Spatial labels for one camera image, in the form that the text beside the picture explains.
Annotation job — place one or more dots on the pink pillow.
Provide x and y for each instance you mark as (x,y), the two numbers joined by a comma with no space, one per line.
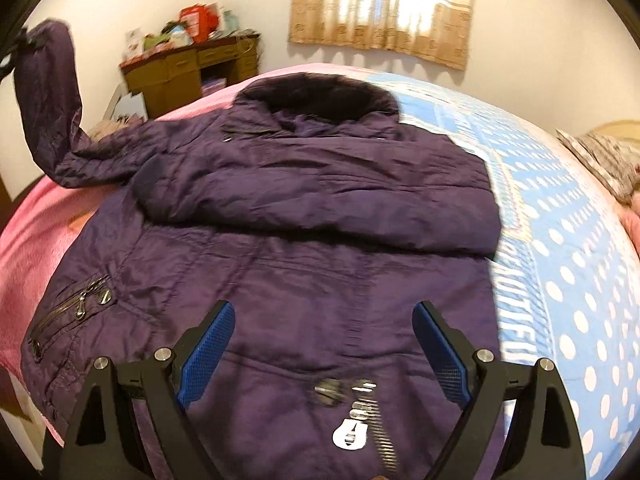
(632,227)

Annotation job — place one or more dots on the purple padded jacket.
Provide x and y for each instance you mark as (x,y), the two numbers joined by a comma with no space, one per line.
(300,260)

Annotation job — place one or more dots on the wooden desk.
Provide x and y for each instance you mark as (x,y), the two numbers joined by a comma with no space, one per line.
(175,67)

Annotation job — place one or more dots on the white paper bag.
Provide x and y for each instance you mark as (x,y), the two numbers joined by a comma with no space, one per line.
(130,105)

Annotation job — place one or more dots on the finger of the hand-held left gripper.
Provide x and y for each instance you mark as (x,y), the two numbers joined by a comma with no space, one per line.
(12,47)

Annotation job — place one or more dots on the wooden headboard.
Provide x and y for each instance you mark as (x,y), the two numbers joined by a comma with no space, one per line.
(622,126)

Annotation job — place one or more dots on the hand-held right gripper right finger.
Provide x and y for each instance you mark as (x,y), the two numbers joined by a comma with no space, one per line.
(440,350)

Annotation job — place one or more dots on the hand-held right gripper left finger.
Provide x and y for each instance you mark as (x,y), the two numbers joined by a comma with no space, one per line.
(210,350)

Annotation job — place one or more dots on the red gift bag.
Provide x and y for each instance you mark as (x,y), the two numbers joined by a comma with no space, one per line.
(200,22)

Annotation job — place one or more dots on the beige patterned curtain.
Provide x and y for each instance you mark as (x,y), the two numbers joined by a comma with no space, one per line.
(380,35)

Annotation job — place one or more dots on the pink and blue dotted bedspread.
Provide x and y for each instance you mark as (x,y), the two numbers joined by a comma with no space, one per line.
(575,260)

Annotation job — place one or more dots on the white card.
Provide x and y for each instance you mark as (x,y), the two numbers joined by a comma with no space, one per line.
(134,42)

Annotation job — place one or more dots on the light blue bag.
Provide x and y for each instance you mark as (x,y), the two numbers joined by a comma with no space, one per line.
(231,21)

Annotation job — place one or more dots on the patterned pillow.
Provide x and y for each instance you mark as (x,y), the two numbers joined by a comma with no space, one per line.
(600,160)

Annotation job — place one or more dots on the green bag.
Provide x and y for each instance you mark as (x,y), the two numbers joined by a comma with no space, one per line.
(165,40)

